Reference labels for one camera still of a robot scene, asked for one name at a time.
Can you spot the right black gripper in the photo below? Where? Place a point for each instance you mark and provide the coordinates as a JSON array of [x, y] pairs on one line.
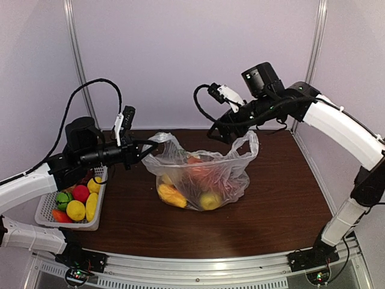
[[226, 132]]

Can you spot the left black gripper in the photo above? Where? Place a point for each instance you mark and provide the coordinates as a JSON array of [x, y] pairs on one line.
[[129, 153]]

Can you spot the clear plastic bag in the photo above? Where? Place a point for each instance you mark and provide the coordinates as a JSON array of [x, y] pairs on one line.
[[173, 162]]

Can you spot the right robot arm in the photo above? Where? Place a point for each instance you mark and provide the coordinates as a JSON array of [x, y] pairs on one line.
[[304, 103]]

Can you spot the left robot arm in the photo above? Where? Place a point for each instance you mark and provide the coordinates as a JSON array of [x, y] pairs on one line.
[[54, 174]]

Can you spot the pale fruit in bag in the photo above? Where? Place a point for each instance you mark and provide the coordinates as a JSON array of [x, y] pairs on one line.
[[166, 180]]

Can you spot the orange fruit in bag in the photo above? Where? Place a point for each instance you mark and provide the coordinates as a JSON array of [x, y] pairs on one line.
[[197, 168]]

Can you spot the red fruit in bag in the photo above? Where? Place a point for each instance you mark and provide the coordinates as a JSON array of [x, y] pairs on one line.
[[219, 183]]

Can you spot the dark purple fruit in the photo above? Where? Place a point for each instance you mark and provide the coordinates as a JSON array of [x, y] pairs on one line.
[[85, 177]]

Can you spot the yellow fruit back right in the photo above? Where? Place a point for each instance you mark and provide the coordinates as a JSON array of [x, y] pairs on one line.
[[94, 184]]

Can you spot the yellow green fruit in bag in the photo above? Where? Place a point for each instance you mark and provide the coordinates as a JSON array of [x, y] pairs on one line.
[[210, 201]]

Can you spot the red round fruit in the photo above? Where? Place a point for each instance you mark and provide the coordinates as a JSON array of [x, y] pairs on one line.
[[81, 193]]

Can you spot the yellow fruit front right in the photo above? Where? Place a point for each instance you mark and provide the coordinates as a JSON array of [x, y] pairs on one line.
[[90, 207]]

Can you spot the yellow fruit front centre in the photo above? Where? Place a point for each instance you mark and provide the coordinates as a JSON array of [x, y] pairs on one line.
[[76, 210]]

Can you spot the green round fruit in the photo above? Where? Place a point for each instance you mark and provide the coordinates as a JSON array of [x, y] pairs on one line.
[[62, 200]]

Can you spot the orange red fruit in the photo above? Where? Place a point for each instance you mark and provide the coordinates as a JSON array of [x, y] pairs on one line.
[[61, 217]]

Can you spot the white plastic basket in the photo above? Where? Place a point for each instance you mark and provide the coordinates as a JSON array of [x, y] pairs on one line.
[[43, 214]]

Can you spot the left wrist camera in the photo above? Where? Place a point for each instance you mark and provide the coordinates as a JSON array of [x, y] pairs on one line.
[[123, 122]]

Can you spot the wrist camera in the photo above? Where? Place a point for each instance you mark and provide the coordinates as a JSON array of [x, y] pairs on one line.
[[123, 122], [224, 94]]

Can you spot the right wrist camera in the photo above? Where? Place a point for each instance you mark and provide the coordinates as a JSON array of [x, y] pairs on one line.
[[224, 94]]

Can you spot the aluminium front rail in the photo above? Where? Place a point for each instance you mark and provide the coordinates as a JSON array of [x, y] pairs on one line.
[[263, 271]]

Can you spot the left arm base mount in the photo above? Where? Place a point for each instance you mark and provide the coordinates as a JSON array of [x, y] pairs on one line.
[[75, 256]]

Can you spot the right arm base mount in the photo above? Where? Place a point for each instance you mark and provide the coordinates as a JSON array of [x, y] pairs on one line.
[[320, 254]]

